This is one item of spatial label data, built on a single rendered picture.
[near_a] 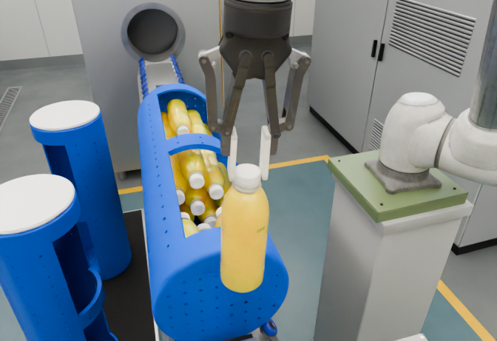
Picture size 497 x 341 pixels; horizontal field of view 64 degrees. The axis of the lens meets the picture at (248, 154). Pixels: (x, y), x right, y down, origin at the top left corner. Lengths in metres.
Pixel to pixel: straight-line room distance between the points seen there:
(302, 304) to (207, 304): 1.43
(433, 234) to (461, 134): 0.38
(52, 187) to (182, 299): 0.69
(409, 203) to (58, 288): 1.09
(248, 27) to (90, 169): 1.48
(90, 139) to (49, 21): 4.14
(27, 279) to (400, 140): 1.16
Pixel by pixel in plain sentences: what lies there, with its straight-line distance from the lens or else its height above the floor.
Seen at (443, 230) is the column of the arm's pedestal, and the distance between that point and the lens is 1.41.
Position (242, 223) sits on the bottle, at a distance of 0.56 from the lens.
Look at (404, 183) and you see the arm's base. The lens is 1.29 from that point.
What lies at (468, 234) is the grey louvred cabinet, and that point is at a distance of 2.66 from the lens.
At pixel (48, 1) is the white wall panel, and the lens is 5.78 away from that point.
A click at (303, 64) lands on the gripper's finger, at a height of 1.61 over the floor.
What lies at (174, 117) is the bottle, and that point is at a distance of 1.33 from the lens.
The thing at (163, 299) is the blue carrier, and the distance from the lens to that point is 0.81.
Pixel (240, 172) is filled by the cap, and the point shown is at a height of 1.46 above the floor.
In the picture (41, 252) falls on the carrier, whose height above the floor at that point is 0.94.
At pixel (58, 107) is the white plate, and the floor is 1.04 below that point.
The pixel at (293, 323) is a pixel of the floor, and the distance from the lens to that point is 2.17.
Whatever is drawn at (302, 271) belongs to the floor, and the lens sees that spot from 2.39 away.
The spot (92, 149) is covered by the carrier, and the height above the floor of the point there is 0.91.
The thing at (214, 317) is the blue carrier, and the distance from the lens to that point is 0.89.
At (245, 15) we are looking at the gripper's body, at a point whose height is 1.67.
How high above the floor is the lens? 1.76
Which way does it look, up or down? 32 degrees down
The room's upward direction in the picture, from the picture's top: straight up
